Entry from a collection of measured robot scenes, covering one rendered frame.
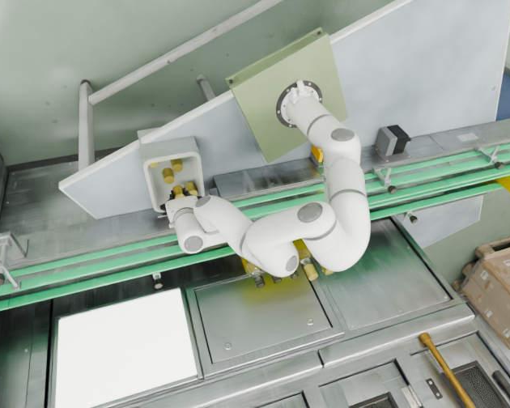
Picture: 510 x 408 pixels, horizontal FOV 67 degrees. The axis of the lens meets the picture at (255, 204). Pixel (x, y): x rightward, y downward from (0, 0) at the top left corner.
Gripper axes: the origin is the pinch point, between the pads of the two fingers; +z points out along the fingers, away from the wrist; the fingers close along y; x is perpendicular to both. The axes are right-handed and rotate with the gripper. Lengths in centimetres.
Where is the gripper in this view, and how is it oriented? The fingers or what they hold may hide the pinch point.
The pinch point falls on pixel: (179, 195)
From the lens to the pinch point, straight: 127.4
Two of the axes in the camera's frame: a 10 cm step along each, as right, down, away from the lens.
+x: -0.9, -8.5, -5.2
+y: 9.5, -2.3, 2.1
